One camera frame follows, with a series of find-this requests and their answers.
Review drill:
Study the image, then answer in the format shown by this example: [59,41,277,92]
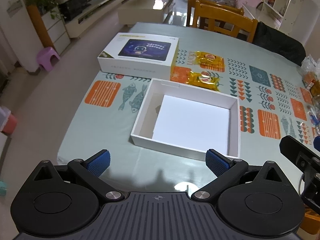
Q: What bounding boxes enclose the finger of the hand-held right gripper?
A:
[279,135,320,164]

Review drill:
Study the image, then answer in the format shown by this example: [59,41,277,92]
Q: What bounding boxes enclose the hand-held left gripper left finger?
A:
[34,149,125,202]

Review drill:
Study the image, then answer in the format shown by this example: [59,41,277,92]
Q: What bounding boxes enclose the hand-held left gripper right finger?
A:
[191,149,283,203]

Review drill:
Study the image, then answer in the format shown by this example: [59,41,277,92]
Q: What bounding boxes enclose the white cardboard box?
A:
[130,78,241,162]

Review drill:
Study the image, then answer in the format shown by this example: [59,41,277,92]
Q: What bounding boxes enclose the yellow snack packet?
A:
[186,70,222,92]
[193,51,226,71]

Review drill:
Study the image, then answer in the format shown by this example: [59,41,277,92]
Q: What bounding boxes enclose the white box lid striped side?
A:
[97,32,179,78]

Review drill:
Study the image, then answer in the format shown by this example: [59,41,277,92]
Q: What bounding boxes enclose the desktop with patterned tablecloth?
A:
[57,22,320,205]

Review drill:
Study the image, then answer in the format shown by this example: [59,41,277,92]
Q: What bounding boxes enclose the small wrapped packets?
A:
[307,104,320,126]

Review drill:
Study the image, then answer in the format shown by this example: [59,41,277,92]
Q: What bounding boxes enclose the clear plastic snack bag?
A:
[300,54,320,96]

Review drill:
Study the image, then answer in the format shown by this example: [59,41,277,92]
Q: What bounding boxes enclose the pink plastic bin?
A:
[0,106,18,135]

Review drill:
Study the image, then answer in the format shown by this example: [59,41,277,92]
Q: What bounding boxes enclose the dark jacket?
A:
[252,21,307,67]

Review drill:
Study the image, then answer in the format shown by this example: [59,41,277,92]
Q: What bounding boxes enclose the purple plastic stool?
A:
[37,47,61,71]

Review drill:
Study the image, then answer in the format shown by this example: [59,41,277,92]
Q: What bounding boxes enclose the white drawer cabinet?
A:
[41,12,71,54]

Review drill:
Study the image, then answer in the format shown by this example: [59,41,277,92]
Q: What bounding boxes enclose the wooden chair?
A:
[186,0,245,28]
[193,2,258,43]

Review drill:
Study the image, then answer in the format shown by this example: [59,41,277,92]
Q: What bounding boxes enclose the white open shelf unit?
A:
[260,0,307,30]

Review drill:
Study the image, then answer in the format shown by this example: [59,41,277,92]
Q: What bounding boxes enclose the long white media console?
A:
[64,0,125,39]

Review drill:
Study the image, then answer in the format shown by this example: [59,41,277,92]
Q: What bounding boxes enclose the white coffee table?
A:
[117,0,175,26]

